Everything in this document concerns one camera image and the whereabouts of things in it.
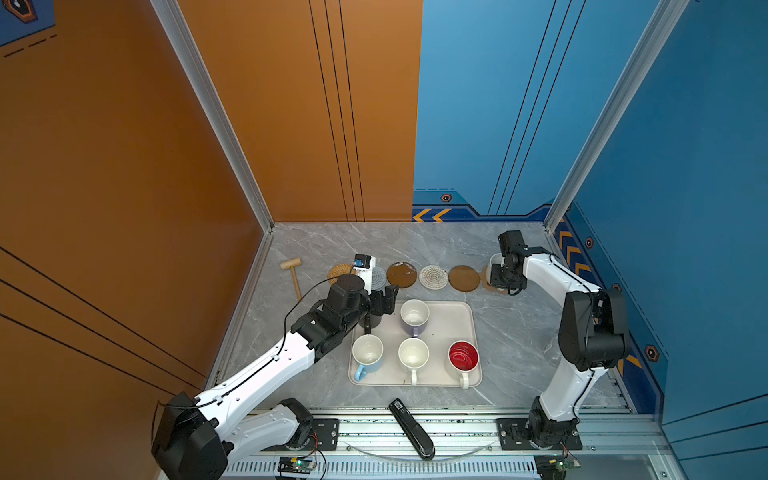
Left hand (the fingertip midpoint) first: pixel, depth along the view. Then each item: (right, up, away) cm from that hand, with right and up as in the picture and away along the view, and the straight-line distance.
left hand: (385, 282), depth 77 cm
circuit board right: (+40, -43, -7) cm, 59 cm away
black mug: (-5, -13, +10) cm, 17 cm away
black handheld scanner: (+8, -37, -5) cm, 39 cm away
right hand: (+36, -2, +19) cm, 41 cm away
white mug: (+8, -21, +8) cm, 24 cm away
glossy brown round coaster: (+5, 0, +28) cm, 29 cm away
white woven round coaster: (+16, -1, +27) cm, 31 cm away
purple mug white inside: (+9, -12, +17) cm, 22 cm away
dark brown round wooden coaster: (+27, -1, +27) cm, 38 cm away
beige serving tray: (+20, -14, +16) cm, 29 cm away
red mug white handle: (+22, -22, +7) cm, 32 cm away
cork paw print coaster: (+35, -4, +23) cm, 42 cm away
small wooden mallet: (-35, +3, +29) cm, 45 cm away
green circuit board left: (-22, -43, -6) cm, 49 cm away
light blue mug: (-6, -21, +8) cm, 23 cm away
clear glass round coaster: (-3, -1, +25) cm, 25 cm away
